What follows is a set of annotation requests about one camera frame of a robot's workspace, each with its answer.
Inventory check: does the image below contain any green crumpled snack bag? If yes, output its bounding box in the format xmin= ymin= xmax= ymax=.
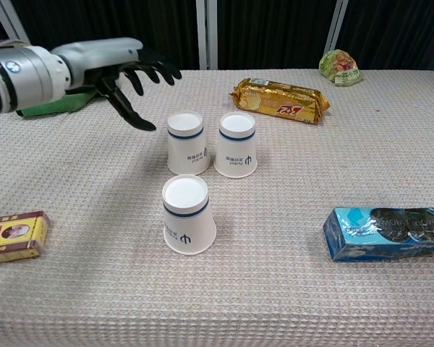
xmin=318 ymin=49 xmax=365 ymax=87

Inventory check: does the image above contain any silver aluminium frame post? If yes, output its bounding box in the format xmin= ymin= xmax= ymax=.
xmin=0 ymin=0 xmax=32 ymax=45
xmin=195 ymin=0 xmax=218 ymax=70
xmin=323 ymin=0 xmax=349 ymax=55

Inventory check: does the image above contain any white paper cup blue stripe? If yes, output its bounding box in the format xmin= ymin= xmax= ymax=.
xmin=166 ymin=111 xmax=211 ymax=176
xmin=161 ymin=175 xmax=218 ymax=255
xmin=213 ymin=111 xmax=258 ymax=179

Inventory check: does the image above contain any yellow red small carton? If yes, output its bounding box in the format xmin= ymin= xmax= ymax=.
xmin=0 ymin=211 xmax=48 ymax=267

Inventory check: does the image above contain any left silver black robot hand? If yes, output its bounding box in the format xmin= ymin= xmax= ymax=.
xmin=52 ymin=37 xmax=183 ymax=132

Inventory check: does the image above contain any gold biscuit package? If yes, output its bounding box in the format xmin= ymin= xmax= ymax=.
xmin=229 ymin=77 xmax=331 ymax=125

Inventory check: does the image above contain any beige woven tablecloth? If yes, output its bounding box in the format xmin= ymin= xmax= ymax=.
xmin=0 ymin=68 xmax=434 ymax=347

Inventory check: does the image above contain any blue cookie box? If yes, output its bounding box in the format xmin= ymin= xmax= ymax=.
xmin=323 ymin=206 xmax=434 ymax=262

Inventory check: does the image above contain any grey green folded cloth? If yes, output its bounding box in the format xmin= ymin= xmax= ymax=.
xmin=16 ymin=88 xmax=102 ymax=118

